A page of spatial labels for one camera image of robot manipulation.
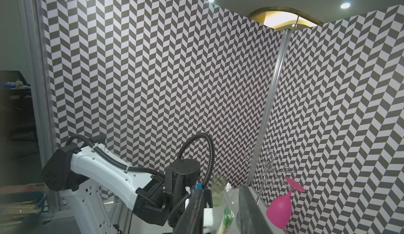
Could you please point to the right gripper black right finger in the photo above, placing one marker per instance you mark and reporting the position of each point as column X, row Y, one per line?
column 250, row 219

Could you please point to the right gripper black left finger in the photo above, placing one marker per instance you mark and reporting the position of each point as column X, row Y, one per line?
column 191, row 221

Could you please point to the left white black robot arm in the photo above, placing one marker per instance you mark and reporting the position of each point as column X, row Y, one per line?
column 178, row 197

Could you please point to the green wrapped chopsticks pair left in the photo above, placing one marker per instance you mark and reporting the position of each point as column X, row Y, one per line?
column 230, row 211

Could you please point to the pink plastic goblet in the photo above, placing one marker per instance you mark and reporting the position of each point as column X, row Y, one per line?
column 280, row 210

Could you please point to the green translucent plastic cup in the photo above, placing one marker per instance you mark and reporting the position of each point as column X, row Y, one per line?
column 218, row 185

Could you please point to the blue crate with sticks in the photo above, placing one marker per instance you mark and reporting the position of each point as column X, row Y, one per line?
column 21, row 211

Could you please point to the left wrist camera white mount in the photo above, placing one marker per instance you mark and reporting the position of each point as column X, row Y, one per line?
column 208, row 218

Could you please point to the metal wire cup rack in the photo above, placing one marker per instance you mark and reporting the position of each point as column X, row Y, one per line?
column 267, row 159

